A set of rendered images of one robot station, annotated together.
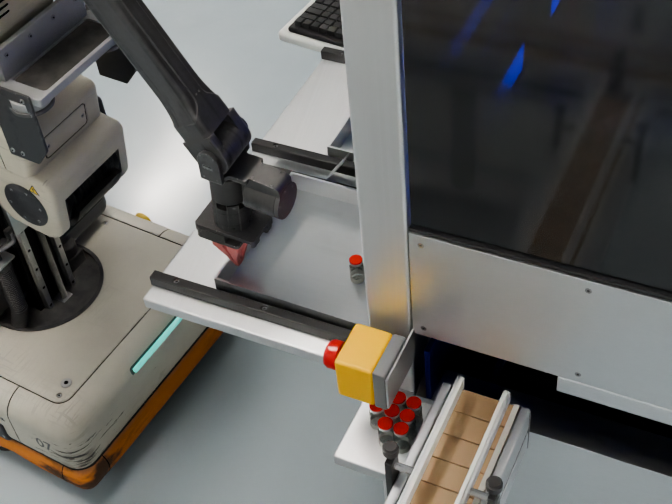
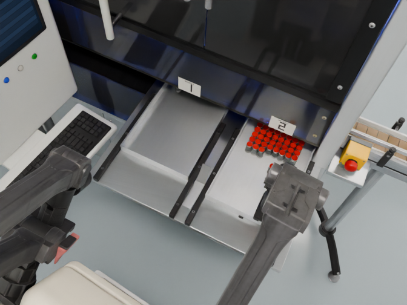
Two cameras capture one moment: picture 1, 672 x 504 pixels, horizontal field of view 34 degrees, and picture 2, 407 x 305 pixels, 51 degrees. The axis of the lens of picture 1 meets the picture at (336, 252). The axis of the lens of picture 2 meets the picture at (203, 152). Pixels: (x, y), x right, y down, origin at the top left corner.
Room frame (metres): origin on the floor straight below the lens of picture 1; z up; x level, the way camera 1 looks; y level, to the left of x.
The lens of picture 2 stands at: (1.49, 0.62, 2.16)
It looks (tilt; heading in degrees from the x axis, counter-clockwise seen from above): 60 degrees down; 262
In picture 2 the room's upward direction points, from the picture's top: 6 degrees clockwise
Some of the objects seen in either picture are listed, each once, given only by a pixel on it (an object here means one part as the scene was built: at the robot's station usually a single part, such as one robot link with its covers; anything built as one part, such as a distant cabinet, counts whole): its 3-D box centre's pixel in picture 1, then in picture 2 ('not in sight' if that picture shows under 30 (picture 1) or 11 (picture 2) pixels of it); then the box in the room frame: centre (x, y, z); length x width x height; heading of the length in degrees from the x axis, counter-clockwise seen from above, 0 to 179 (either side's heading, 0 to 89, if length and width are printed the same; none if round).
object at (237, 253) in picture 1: (229, 240); not in sight; (1.21, 0.16, 0.94); 0.07 x 0.07 x 0.09; 60
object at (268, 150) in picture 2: not in sight; (272, 151); (1.15, -0.10, 0.90); 0.18 x 0.02 x 0.05; 150
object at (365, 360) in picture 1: (370, 365); (355, 154); (0.90, -0.03, 0.99); 0.08 x 0.07 x 0.07; 60
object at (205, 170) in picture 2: (309, 161); (197, 186); (1.41, 0.03, 0.91); 0.14 x 0.03 x 0.06; 60
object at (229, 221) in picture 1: (232, 210); (271, 204); (1.21, 0.15, 1.01); 0.10 x 0.07 x 0.07; 60
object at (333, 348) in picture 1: (339, 355); (351, 164); (0.92, 0.01, 0.99); 0.04 x 0.04 x 0.04; 60
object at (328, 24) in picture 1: (386, 32); (60, 155); (1.89, -0.16, 0.82); 0.40 x 0.14 x 0.02; 54
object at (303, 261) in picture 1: (350, 258); (261, 172); (1.19, -0.02, 0.90); 0.34 x 0.26 x 0.04; 59
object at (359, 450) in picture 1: (398, 438); (349, 164); (0.87, -0.06, 0.87); 0.14 x 0.13 x 0.02; 60
